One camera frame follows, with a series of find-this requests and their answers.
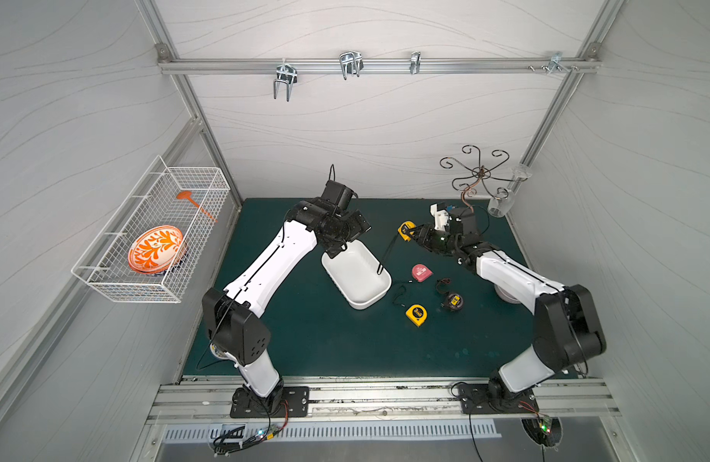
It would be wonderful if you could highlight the white vent grille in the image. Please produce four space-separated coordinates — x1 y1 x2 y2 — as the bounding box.
162 419 501 445

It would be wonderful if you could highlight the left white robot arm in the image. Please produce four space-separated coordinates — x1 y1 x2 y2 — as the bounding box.
202 198 371 400

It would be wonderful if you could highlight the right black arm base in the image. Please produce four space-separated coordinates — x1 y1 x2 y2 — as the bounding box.
450 378 540 416

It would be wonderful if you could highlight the lilac bowl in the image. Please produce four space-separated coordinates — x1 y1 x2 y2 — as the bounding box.
494 278 523 305

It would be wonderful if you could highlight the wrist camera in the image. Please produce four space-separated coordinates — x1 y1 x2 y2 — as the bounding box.
321 180 356 211
430 202 478 235

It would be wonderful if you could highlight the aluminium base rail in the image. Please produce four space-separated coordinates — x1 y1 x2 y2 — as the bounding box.
147 377 620 424

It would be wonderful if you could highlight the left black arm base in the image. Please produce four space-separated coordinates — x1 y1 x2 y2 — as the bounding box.
229 379 311 419

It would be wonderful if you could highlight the metal bracket hook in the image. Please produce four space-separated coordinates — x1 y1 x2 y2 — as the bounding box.
527 52 580 75

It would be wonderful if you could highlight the brown metal jewelry stand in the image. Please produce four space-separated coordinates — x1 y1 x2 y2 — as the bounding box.
439 144 511 211

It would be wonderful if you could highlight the white wire basket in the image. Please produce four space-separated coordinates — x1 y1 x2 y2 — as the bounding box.
71 157 230 304

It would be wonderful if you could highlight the pink tape measure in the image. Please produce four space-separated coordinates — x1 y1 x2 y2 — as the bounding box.
412 264 433 283

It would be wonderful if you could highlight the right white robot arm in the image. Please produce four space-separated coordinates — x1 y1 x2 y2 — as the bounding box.
406 225 607 400

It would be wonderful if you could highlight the white storage box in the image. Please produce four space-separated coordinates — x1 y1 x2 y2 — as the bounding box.
321 240 393 310

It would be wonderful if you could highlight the orange patterned plate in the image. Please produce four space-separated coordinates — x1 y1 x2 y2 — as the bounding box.
128 225 187 275

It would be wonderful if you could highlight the orange funnel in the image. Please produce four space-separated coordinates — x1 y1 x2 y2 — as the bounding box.
176 190 217 223

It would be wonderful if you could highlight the blue yellow patterned plate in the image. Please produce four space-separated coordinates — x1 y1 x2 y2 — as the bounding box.
210 344 231 361

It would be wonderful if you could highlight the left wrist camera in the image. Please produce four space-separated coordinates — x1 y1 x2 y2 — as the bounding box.
321 180 356 211

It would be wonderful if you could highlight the clear glass cup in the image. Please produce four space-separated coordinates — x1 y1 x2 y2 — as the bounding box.
488 164 532 218

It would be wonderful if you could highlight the double prong metal hook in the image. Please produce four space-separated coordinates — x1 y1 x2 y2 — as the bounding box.
273 63 298 102

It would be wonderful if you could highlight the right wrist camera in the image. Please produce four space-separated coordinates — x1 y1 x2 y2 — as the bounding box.
430 202 478 235

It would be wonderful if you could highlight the curved metal hook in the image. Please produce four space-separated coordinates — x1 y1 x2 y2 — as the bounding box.
339 51 364 80

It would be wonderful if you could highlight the small metal hook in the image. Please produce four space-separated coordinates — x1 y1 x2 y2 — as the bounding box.
409 51 421 75

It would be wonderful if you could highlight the black yellow tape measure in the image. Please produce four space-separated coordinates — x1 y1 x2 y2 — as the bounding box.
441 293 464 313

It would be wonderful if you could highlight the aluminium cross rail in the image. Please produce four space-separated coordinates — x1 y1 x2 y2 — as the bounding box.
159 56 602 77

